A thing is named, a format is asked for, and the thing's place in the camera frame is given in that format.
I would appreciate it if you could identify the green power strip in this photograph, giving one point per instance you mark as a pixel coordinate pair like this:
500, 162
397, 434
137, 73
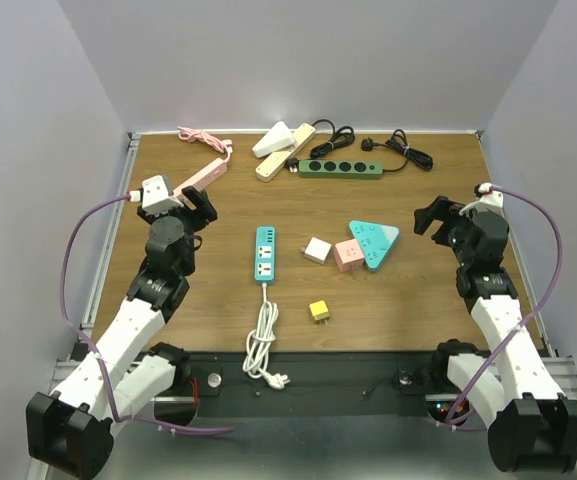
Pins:
340, 169

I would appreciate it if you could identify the teal triangular power strip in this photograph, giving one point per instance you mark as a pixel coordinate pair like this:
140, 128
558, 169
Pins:
375, 240

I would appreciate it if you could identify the teal rectangular power strip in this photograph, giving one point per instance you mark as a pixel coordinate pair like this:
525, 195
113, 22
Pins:
265, 253

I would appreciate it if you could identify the left aluminium rail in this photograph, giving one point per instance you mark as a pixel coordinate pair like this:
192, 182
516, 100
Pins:
90, 253

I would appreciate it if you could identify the white triangular power strip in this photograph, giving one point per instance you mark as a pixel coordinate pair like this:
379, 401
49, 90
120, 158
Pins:
278, 137

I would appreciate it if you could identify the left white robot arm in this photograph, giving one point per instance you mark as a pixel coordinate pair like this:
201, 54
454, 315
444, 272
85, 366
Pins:
73, 428

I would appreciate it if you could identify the white cube adapter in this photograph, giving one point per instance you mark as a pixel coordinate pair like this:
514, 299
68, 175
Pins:
317, 250

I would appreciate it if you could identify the pink power strip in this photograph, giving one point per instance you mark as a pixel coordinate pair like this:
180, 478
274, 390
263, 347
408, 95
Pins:
200, 180

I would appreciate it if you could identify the beige power strip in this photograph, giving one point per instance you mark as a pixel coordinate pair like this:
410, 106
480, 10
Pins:
276, 161

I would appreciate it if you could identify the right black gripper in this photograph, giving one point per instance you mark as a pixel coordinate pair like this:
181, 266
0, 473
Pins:
438, 210

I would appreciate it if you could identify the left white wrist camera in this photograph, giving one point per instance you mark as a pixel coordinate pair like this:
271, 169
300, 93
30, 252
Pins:
155, 195

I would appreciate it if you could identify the yellow cube plug adapter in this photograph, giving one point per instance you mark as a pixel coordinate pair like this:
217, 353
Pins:
319, 312

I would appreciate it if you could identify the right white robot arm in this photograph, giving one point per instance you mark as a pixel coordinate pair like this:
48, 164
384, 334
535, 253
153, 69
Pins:
531, 424

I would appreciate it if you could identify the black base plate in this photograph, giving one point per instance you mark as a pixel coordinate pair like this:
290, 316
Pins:
409, 384

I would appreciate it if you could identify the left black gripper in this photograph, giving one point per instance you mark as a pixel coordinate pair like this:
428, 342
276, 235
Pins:
201, 216

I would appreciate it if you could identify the pink cube socket adapter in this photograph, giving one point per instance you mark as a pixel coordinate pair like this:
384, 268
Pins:
348, 255

